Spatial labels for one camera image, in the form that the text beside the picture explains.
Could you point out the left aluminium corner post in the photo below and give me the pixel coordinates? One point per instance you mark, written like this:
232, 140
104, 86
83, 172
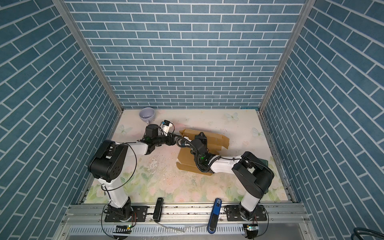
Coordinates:
81, 41

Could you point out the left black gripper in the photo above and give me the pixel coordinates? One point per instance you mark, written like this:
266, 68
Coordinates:
171, 142

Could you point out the aluminium corner post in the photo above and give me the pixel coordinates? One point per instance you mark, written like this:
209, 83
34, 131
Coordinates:
304, 14
81, 41

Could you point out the black marker pen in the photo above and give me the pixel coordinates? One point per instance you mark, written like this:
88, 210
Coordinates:
158, 210

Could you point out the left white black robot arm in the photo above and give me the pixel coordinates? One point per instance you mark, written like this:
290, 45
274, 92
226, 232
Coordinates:
108, 163

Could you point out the blue black stapler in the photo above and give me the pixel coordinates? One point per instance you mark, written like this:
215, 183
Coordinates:
214, 217

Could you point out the brown cardboard paper box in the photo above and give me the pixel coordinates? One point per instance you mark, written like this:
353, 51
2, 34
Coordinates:
215, 144

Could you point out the lavender ceramic cup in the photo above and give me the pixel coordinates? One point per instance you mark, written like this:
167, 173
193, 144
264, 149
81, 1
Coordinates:
147, 115

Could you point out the dark green phone case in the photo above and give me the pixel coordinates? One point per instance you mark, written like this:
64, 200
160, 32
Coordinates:
265, 162

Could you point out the aluminium front rail frame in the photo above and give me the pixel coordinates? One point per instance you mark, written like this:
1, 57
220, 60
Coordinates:
180, 221

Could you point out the right aluminium corner post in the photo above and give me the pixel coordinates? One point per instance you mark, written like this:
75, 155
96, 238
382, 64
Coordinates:
304, 14

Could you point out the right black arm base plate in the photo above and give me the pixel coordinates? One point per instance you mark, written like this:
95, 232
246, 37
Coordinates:
238, 213

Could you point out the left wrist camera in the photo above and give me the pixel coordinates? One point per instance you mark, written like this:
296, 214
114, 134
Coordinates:
165, 127

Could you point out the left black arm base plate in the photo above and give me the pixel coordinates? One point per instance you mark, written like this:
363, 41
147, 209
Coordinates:
140, 212

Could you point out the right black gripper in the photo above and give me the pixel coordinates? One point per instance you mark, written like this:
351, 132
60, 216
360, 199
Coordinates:
204, 140

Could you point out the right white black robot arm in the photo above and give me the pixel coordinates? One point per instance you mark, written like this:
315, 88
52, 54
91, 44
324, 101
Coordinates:
255, 176

